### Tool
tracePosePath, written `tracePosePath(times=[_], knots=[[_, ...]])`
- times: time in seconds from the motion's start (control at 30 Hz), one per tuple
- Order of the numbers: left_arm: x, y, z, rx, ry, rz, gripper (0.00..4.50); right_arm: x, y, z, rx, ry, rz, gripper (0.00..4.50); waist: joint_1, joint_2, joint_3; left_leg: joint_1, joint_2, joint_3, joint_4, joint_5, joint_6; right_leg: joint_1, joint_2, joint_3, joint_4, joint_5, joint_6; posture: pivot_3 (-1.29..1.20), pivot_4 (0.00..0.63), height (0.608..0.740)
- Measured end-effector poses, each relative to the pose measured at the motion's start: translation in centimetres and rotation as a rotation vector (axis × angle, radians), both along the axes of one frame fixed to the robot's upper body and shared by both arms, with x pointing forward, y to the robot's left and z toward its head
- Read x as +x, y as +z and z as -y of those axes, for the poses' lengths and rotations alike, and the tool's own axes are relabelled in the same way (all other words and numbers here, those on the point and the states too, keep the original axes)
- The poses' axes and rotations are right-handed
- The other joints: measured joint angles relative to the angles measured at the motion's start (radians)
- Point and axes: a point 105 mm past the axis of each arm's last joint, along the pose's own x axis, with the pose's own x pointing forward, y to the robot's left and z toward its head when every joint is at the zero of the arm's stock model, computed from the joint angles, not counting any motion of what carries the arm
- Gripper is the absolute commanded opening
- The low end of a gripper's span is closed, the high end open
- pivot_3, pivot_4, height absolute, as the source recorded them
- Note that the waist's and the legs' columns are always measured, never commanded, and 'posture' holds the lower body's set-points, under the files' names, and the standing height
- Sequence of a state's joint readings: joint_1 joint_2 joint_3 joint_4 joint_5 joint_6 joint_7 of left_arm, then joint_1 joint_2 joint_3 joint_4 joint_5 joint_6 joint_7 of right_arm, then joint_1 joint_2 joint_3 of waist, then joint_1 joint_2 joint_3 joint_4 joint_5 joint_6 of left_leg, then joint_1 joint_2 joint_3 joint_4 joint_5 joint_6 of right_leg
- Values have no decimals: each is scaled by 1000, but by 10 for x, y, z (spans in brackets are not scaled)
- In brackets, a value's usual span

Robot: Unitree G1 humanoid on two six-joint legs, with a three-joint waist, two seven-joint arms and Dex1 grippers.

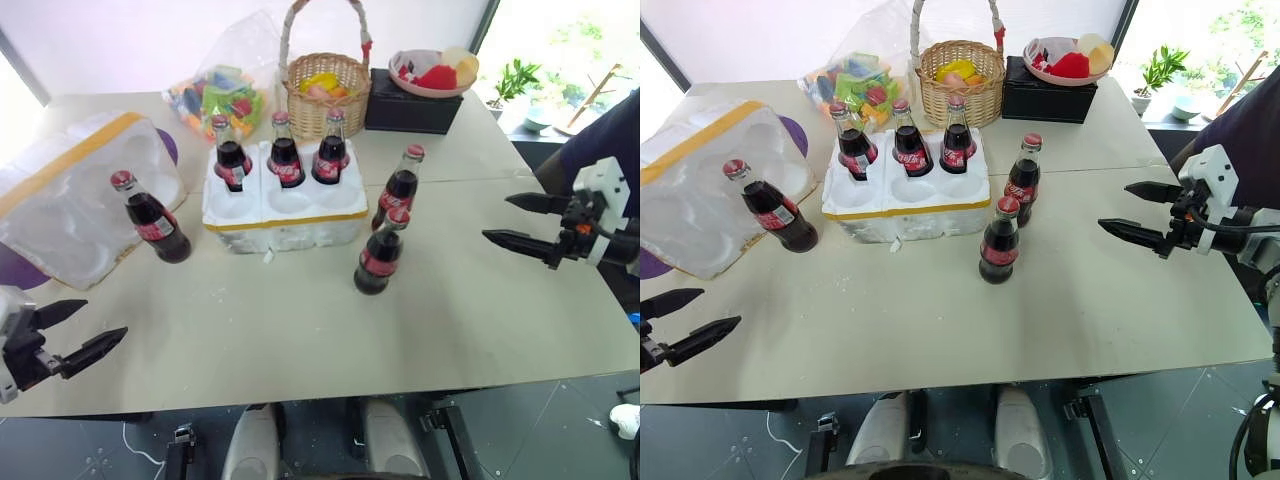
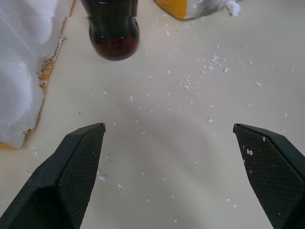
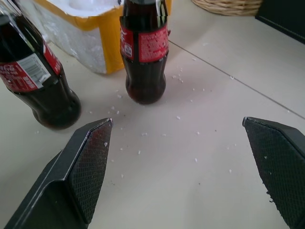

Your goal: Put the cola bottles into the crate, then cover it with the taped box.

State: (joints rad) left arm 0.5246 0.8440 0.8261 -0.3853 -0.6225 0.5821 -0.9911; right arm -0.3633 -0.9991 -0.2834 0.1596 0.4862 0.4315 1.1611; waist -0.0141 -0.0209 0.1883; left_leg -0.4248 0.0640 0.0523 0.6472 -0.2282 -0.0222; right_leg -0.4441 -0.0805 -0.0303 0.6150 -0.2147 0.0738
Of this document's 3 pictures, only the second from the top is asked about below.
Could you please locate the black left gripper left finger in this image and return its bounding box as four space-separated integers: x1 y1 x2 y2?
0 123 106 229

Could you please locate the dark cola bottle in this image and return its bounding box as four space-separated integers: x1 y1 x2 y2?
80 0 140 61

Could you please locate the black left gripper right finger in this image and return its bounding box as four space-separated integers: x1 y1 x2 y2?
233 123 305 229

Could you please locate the yellow and white bag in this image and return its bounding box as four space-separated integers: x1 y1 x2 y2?
153 0 243 21

